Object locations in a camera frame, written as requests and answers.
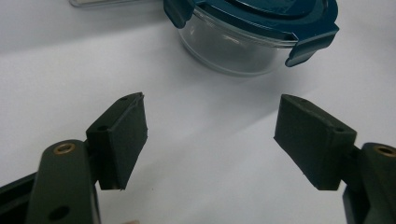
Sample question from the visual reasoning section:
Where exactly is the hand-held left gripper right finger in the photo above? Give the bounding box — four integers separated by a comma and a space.
274, 93, 396, 224

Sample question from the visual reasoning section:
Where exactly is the glass container with blue lid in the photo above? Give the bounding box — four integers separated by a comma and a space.
163, 0, 340, 68

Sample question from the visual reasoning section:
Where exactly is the round clear glass container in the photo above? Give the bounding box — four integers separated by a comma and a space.
177, 7, 297, 77

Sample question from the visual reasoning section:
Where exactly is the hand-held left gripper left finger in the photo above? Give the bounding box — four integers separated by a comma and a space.
25, 91, 149, 224

